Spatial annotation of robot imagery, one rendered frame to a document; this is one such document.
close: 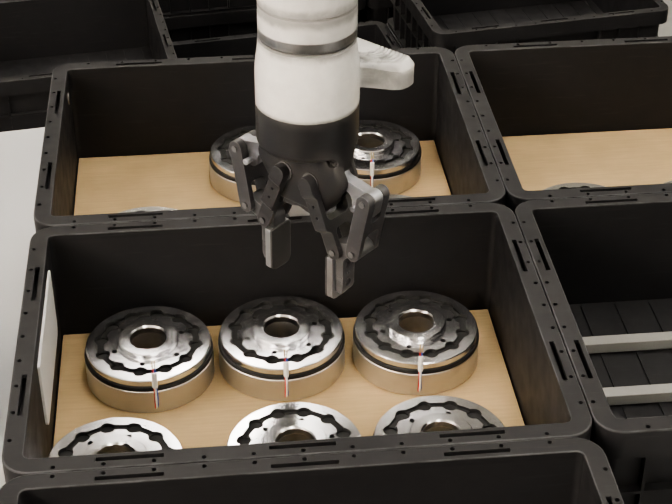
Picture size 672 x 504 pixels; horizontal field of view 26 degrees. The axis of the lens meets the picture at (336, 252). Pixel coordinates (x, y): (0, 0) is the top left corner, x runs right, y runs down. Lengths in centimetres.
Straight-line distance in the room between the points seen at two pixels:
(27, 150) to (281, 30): 85
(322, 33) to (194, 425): 34
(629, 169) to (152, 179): 48
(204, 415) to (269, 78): 30
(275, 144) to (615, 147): 58
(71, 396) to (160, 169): 36
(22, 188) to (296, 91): 77
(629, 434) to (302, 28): 35
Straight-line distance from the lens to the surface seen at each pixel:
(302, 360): 117
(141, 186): 146
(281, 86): 101
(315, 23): 99
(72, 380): 121
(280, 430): 109
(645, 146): 155
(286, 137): 103
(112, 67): 147
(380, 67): 106
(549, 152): 152
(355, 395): 118
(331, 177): 105
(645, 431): 102
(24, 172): 176
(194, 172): 147
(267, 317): 120
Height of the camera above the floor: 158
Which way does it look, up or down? 34 degrees down
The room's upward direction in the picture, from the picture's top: straight up
